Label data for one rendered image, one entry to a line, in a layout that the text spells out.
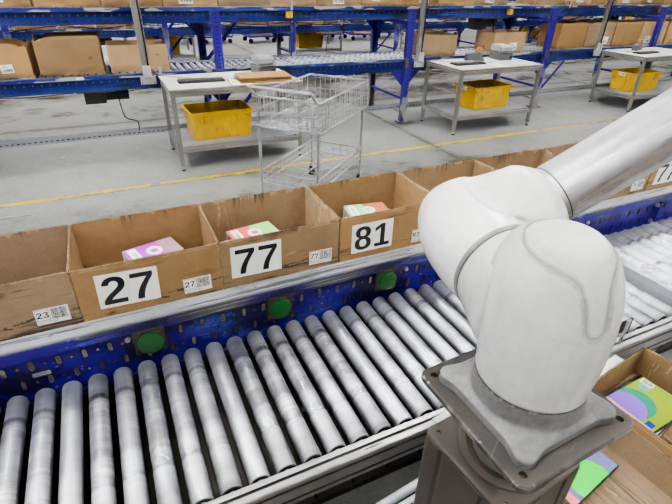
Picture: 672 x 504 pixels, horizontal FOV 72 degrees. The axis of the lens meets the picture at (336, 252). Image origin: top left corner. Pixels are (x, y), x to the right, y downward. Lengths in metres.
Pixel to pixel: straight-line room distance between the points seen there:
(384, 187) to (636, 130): 1.20
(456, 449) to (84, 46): 5.14
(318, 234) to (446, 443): 0.85
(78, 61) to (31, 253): 3.98
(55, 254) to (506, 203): 1.36
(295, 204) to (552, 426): 1.28
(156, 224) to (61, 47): 4.01
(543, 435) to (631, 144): 0.45
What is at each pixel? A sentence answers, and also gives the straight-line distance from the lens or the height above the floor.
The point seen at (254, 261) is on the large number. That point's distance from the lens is 1.45.
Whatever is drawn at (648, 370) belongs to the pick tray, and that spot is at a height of 0.79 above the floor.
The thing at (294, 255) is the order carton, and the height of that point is 0.95.
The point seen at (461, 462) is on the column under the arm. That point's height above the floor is 1.08.
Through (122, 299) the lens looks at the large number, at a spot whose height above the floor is 0.93.
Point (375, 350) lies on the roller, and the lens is 1.45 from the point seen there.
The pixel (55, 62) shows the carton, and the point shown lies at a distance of 5.55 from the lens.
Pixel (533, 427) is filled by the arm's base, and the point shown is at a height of 1.23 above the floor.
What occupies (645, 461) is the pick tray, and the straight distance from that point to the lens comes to 1.35.
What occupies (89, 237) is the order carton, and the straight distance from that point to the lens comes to 1.66.
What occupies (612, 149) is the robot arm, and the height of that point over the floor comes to 1.51.
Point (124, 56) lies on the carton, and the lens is 5.53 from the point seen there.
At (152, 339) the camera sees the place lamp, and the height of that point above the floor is 0.83.
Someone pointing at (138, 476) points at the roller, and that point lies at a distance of 1.25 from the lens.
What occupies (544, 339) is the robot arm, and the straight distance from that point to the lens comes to 0.59.
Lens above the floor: 1.73
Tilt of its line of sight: 31 degrees down
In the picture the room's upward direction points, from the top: 2 degrees clockwise
